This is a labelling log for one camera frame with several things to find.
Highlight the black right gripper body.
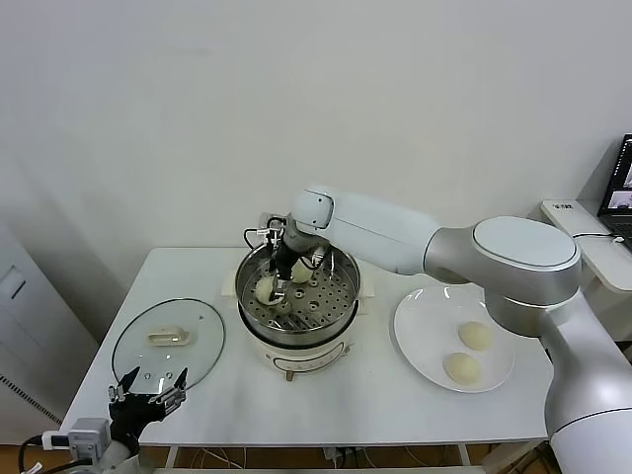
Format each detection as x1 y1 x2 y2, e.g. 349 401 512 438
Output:
274 245 300 282

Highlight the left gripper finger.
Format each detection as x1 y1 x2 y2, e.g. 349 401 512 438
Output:
107 365 142 402
150 366 191 414

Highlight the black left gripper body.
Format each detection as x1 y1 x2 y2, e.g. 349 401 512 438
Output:
108 392 172 445

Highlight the glass pot lid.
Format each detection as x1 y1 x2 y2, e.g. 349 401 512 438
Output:
111 296 227 391

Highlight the stainless steel steamer basket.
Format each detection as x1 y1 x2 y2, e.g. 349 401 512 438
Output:
220 244 379 342

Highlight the white cabinet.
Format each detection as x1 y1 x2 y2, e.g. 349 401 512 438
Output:
0 221 100 435

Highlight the white round plate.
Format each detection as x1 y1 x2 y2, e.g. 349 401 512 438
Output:
393 284 517 395

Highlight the white power strip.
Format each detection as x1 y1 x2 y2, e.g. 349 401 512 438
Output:
323 446 356 468

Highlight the black laptop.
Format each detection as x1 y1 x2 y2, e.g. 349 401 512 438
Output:
595 132 632 238

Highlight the black cooker power cord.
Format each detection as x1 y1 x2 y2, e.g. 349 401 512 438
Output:
243 225 273 258

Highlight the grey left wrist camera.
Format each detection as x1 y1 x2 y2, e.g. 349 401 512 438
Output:
67 418 111 460

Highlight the thin black cable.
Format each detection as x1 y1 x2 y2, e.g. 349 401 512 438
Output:
570 230 623 244

